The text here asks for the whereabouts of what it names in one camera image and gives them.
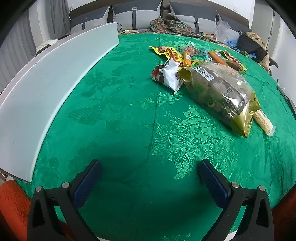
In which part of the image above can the beige wafer roll packet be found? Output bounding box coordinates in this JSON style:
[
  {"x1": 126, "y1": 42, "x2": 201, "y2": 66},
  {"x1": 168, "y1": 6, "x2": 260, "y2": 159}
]
[{"x1": 252, "y1": 109, "x2": 276, "y2": 136}]

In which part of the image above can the large gold nut snack bag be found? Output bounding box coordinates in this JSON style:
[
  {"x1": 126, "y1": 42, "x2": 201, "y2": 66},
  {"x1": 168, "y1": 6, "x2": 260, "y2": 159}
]
[{"x1": 178, "y1": 62, "x2": 261, "y2": 137}]

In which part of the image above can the green brown chicken leg packet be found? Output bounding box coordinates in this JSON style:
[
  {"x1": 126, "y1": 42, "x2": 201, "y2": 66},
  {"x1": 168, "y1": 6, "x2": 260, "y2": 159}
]
[{"x1": 216, "y1": 50, "x2": 247, "y2": 73}]

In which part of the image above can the white red snack packet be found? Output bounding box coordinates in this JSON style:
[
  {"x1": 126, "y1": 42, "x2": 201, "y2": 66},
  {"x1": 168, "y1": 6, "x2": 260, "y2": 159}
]
[{"x1": 151, "y1": 58, "x2": 183, "y2": 95}]

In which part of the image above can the orange sausage stick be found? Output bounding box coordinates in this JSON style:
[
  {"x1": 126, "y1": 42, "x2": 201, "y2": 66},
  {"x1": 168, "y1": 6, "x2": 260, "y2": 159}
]
[{"x1": 183, "y1": 50, "x2": 191, "y2": 67}]

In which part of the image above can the yellow snack packet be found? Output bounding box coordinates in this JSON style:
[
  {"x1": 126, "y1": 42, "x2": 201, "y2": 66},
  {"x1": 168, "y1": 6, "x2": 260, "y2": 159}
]
[{"x1": 150, "y1": 46, "x2": 183, "y2": 62}]

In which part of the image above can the orange sausage clear packet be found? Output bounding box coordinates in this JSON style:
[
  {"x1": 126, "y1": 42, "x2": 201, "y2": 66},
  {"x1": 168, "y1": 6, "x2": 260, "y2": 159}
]
[{"x1": 205, "y1": 51, "x2": 228, "y2": 66}]

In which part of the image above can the clear packet braised egg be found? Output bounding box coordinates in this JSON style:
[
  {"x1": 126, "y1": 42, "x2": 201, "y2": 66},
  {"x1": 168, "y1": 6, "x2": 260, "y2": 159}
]
[{"x1": 184, "y1": 41, "x2": 198, "y2": 56}]

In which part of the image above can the orange stool cushion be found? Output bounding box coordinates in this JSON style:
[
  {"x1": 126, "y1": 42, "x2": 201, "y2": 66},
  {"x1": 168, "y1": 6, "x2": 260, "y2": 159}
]
[{"x1": 1, "y1": 180, "x2": 31, "y2": 240}]

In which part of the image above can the white cardboard storage box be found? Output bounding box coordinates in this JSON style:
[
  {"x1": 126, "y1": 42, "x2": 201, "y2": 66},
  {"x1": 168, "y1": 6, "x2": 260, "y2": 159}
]
[{"x1": 1, "y1": 23, "x2": 119, "y2": 182}]

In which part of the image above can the green patterned tablecloth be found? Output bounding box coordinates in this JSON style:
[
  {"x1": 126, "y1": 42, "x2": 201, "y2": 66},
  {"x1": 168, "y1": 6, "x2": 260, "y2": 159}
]
[{"x1": 20, "y1": 34, "x2": 295, "y2": 240}]

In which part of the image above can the black clothing pile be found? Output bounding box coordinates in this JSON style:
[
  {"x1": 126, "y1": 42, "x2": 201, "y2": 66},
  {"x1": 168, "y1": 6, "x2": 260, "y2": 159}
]
[{"x1": 237, "y1": 31, "x2": 278, "y2": 73}]

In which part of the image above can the white cloth on sofa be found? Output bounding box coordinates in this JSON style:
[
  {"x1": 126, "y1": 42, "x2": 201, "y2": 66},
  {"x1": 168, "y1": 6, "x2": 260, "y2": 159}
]
[{"x1": 36, "y1": 39, "x2": 58, "y2": 54}]

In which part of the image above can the clear plastic bag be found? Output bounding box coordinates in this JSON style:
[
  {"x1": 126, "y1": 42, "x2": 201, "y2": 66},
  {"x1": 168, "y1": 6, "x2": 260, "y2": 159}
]
[{"x1": 214, "y1": 14, "x2": 231, "y2": 43}]

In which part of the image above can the right grey sofa cushion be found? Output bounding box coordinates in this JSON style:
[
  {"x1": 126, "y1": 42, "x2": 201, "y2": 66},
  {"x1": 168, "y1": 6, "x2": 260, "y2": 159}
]
[{"x1": 169, "y1": 1, "x2": 251, "y2": 43}]

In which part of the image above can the grey sofa cushion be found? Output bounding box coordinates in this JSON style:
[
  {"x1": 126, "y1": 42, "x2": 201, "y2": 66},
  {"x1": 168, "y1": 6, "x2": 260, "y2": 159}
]
[
  {"x1": 112, "y1": 0, "x2": 162, "y2": 31},
  {"x1": 70, "y1": 6, "x2": 110, "y2": 34},
  {"x1": 169, "y1": 1, "x2": 251, "y2": 43}
]

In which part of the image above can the left grey sofa cushion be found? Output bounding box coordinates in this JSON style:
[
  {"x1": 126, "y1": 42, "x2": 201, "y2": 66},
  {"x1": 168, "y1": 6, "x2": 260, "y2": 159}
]
[{"x1": 70, "y1": 6, "x2": 110, "y2": 34}]

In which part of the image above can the floral paisley cloth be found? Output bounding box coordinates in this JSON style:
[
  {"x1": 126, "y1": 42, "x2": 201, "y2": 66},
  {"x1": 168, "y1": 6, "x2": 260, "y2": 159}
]
[{"x1": 150, "y1": 13, "x2": 205, "y2": 38}]

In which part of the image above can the middle grey sofa cushion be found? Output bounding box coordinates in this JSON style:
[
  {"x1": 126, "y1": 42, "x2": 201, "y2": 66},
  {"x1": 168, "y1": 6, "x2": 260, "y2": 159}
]
[{"x1": 112, "y1": 0, "x2": 162, "y2": 31}]

